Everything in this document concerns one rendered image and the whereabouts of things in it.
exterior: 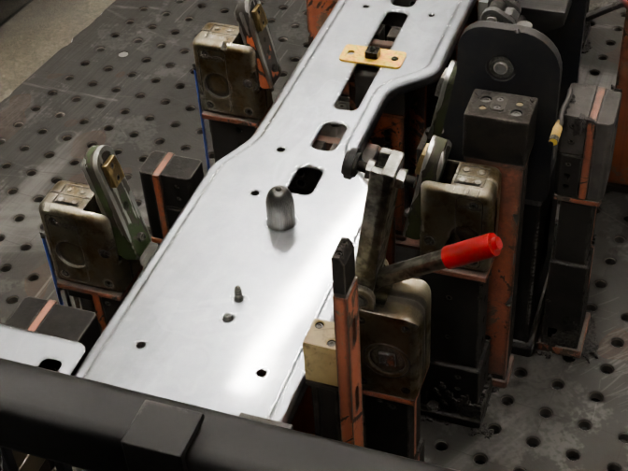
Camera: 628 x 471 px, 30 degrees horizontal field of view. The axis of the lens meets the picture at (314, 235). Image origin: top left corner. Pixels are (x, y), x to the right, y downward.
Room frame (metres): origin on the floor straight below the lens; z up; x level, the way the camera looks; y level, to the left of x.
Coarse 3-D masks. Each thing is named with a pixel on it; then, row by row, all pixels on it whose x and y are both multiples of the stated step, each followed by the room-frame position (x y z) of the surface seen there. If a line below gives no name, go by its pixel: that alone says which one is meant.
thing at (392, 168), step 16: (352, 160) 0.81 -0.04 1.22; (384, 160) 0.82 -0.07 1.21; (400, 160) 0.81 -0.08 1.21; (352, 176) 0.81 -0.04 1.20; (368, 176) 0.80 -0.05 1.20; (384, 176) 0.79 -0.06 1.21; (400, 176) 0.80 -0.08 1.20; (368, 192) 0.79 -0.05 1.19; (384, 192) 0.79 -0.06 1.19; (368, 208) 0.79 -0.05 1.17; (384, 208) 0.79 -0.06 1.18; (368, 224) 0.80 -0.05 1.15; (384, 224) 0.79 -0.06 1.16; (368, 240) 0.80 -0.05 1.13; (384, 240) 0.80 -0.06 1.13; (368, 256) 0.80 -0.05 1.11; (384, 256) 0.82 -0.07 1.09; (368, 272) 0.80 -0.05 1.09
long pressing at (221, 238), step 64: (384, 0) 1.44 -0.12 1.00; (448, 0) 1.43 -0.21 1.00; (320, 64) 1.29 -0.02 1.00; (320, 128) 1.15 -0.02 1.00; (320, 192) 1.03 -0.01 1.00; (192, 256) 0.94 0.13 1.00; (256, 256) 0.93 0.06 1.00; (320, 256) 0.92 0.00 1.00; (128, 320) 0.85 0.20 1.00; (192, 320) 0.84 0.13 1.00; (256, 320) 0.83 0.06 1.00; (128, 384) 0.76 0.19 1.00; (192, 384) 0.75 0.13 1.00; (256, 384) 0.75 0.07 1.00
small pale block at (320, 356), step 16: (320, 320) 0.77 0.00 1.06; (320, 336) 0.74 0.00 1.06; (304, 352) 0.74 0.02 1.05; (320, 352) 0.73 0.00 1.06; (320, 368) 0.73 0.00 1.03; (336, 368) 0.73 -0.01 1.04; (320, 384) 0.73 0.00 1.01; (336, 384) 0.73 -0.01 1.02; (320, 400) 0.74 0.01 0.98; (336, 400) 0.73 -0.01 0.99; (320, 416) 0.74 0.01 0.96; (336, 416) 0.73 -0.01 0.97; (320, 432) 0.74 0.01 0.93; (336, 432) 0.73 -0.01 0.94
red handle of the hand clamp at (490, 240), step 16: (464, 240) 0.78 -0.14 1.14; (480, 240) 0.77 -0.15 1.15; (496, 240) 0.77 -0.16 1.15; (432, 256) 0.79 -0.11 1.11; (448, 256) 0.78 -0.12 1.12; (464, 256) 0.77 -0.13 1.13; (480, 256) 0.76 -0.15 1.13; (384, 272) 0.80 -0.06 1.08; (400, 272) 0.79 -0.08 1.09; (416, 272) 0.79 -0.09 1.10; (432, 272) 0.78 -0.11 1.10
